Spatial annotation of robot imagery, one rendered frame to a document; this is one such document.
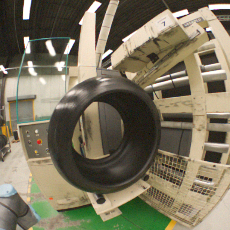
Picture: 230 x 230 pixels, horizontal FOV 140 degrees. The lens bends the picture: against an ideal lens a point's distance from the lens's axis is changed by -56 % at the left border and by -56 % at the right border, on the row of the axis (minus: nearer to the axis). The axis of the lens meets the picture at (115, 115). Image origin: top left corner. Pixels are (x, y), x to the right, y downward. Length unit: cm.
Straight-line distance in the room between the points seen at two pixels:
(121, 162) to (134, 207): 96
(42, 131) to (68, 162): 72
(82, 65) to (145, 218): 173
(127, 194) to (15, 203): 56
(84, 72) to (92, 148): 57
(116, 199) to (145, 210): 91
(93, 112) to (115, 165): 41
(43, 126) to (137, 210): 149
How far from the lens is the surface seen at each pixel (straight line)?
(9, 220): 41
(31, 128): 103
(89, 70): 75
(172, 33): 53
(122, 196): 62
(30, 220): 52
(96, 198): 49
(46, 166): 106
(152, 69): 65
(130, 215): 144
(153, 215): 145
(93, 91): 29
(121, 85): 34
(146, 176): 57
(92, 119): 68
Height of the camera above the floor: 130
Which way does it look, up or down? 3 degrees down
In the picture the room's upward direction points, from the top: 5 degrees counter-clockwise
